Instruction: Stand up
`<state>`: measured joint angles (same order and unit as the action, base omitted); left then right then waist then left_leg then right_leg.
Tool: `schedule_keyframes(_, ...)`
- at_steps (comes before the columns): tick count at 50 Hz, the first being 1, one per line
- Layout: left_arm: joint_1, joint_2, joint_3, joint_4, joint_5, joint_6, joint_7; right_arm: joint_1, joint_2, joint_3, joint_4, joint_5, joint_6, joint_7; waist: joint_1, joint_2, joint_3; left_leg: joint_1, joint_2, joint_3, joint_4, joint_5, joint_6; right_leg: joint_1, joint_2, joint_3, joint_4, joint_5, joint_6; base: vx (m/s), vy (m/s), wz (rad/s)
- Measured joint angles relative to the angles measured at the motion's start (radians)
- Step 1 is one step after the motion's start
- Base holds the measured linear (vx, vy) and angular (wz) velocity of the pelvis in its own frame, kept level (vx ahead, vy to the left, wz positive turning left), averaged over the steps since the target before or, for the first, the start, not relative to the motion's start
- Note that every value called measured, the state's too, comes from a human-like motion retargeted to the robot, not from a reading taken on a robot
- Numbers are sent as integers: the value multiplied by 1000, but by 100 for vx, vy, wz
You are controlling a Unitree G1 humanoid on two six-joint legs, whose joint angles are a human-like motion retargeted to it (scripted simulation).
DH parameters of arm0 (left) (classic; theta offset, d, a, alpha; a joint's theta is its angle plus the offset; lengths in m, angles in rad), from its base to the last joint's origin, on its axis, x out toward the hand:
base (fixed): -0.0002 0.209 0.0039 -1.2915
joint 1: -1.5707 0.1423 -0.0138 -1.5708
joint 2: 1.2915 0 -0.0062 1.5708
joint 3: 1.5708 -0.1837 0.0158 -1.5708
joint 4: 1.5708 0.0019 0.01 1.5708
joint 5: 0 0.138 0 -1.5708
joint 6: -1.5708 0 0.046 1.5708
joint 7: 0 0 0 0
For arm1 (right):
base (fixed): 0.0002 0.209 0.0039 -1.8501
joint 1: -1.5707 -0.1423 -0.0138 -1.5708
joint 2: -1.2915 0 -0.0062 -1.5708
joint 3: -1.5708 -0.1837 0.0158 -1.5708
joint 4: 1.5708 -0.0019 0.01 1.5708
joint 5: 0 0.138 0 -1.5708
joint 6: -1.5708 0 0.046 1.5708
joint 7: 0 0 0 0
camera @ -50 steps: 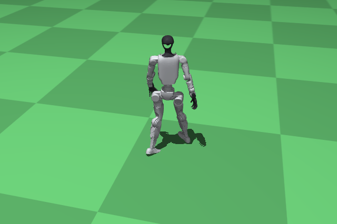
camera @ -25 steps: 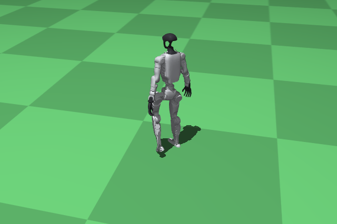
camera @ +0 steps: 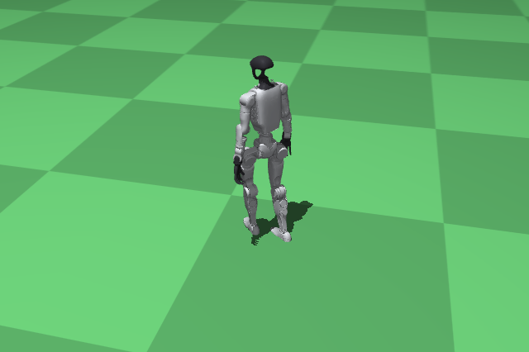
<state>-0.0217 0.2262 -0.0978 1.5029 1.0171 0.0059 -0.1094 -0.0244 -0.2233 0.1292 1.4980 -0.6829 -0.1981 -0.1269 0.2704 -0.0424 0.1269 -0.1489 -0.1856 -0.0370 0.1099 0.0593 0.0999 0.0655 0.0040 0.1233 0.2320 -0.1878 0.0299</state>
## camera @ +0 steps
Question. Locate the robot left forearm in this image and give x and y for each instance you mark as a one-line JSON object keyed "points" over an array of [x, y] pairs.
{"points": [[240, 143]]}

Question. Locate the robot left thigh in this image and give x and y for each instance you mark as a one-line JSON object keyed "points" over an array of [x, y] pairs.
{"points": [[247, 167]]}

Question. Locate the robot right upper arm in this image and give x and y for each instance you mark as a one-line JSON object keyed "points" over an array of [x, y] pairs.
{"points": [[285, 104]]}

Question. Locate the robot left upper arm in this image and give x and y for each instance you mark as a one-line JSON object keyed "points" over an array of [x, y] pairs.
{"points": [[247, 101]]}

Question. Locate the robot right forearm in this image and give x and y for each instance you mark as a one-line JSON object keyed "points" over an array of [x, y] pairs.
{"points": [[287, 126]]}

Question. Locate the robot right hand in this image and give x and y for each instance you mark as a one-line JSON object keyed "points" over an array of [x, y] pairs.
{"points": [[286, 142]]}

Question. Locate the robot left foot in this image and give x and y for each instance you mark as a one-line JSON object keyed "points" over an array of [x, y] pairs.
{"points": [[255, 230]]}

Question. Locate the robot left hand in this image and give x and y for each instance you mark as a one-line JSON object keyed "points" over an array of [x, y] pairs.
{"points": [[238, 171]]}

